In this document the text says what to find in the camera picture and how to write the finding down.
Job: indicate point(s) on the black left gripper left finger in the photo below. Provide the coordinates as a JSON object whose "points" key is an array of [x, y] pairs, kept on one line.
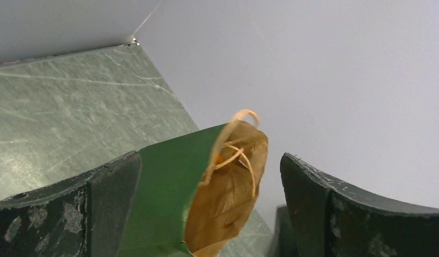
{"points": [[84, 215]]}

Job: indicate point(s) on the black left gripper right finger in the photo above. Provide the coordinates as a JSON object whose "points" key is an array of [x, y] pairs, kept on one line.
{"points": [[326, 216]]}

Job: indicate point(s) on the green brown paper bag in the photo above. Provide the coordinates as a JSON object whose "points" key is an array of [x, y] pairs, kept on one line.
{"points": [[197, 191]]}

